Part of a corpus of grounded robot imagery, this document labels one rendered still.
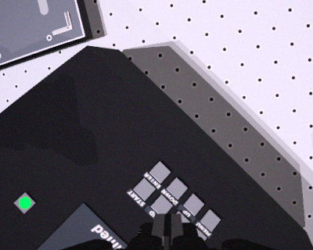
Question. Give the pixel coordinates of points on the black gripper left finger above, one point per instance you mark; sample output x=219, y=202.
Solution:
x=150, y=236

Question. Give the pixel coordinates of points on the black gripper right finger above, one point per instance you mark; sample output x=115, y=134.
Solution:
x=183, y=236

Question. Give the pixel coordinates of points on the grey perforated base plate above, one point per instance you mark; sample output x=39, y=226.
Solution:
x=242, y=70

